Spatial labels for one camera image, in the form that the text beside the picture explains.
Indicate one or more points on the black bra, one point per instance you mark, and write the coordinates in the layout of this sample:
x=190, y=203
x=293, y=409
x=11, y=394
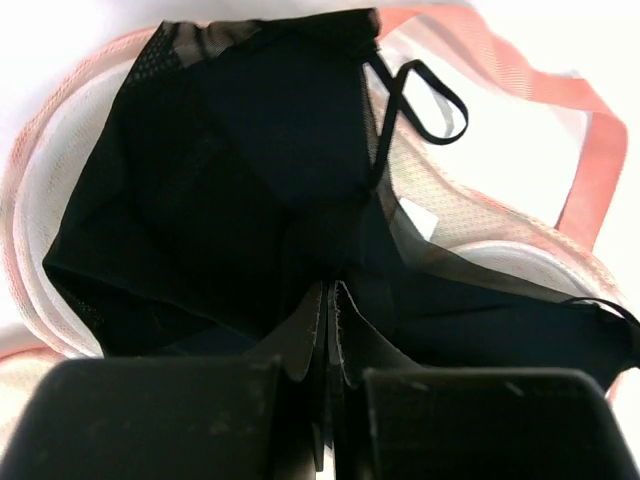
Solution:
x=252, y=170

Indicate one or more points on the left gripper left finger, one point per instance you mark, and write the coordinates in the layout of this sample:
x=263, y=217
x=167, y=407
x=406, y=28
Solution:
x=254, y=416

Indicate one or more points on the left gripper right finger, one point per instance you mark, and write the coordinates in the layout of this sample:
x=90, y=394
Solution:
x=394, y=419

